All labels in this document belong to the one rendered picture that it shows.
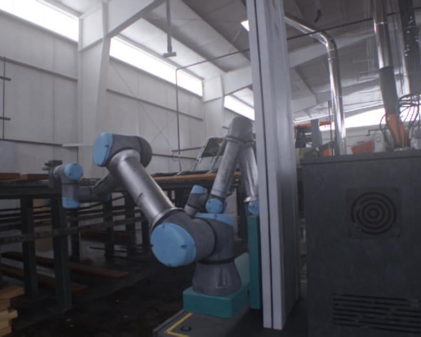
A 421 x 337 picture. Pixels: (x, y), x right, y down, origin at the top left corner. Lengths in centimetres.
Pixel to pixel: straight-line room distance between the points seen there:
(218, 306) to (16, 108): 836
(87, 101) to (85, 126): 76
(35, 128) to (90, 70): 243
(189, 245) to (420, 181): 56
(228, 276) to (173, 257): 20
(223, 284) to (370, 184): 48
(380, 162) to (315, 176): 16
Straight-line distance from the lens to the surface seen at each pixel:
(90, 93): 966
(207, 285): 90
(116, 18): 971
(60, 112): 957
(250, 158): 149
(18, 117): 889
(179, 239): 76
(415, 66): 769
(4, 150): 790
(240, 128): 137
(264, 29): 106
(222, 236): 88
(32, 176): 166
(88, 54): 1019
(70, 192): 135
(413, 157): 82
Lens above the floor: 78
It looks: 2 degrees up
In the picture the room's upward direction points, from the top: 3 degrees counter-clockwise
